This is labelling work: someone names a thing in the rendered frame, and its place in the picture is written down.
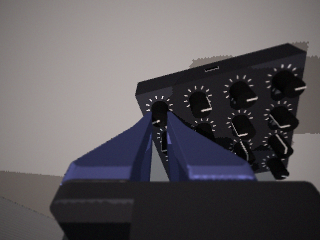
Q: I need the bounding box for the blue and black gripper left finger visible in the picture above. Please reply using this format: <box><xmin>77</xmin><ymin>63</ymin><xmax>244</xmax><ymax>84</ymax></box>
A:
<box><xmin>61</xmin><ymin>112</ymin><xmax>153</xmax><ymax>183</ymax></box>

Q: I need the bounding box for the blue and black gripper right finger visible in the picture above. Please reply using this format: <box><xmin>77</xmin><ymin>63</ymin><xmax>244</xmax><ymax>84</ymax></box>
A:
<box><xmin>166</xmin><ymin>112</ymin><xmax>258</xmax><ymax>181</ymax></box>

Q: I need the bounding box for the black knob box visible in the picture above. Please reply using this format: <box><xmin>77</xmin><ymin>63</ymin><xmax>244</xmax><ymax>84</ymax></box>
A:
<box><xmin>135</xmin><ymin>43</ymin><xmax>307</xmax><ymax>180</ymax></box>

